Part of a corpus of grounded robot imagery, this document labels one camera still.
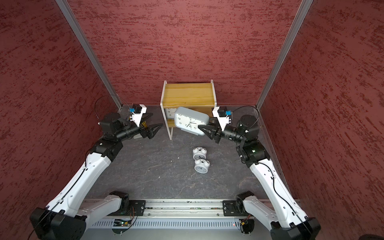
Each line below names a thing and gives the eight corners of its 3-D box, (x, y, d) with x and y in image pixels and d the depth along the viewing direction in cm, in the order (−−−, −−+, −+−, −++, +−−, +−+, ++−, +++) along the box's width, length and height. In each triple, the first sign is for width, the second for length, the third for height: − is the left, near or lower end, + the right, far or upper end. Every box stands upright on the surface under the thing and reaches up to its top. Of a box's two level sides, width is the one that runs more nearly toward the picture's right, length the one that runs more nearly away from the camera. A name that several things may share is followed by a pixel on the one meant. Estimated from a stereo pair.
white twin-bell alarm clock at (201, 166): (193, 171, 89) (193, 164, 81) (196, 164, 91) (196, 157, 84) (207, 175, 87) (208, 169, 80) (208, 168, 90) (210, 161, 82)
